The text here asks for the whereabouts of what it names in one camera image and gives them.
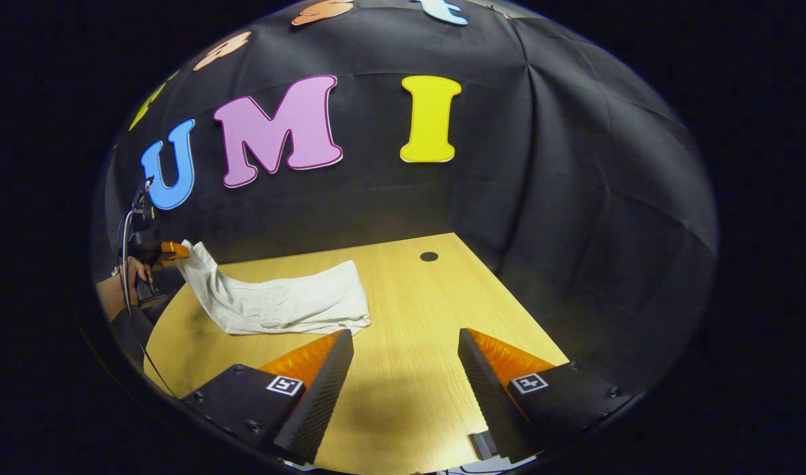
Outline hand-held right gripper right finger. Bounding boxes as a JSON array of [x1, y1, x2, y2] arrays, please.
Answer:
[[457, 327, 636, 464]]

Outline white jeans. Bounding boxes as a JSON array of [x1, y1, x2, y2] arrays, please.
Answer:
[[175, 239, 372, 336]]

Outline grey cable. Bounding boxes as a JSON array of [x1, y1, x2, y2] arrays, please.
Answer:
[[116, 206, 177, 398]]

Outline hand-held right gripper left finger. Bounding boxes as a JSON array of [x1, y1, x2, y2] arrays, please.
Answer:
[[181, 329, 355, 464]]

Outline black backdrop cloth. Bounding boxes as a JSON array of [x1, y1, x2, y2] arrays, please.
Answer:
[[93, 0, 719, 396]]

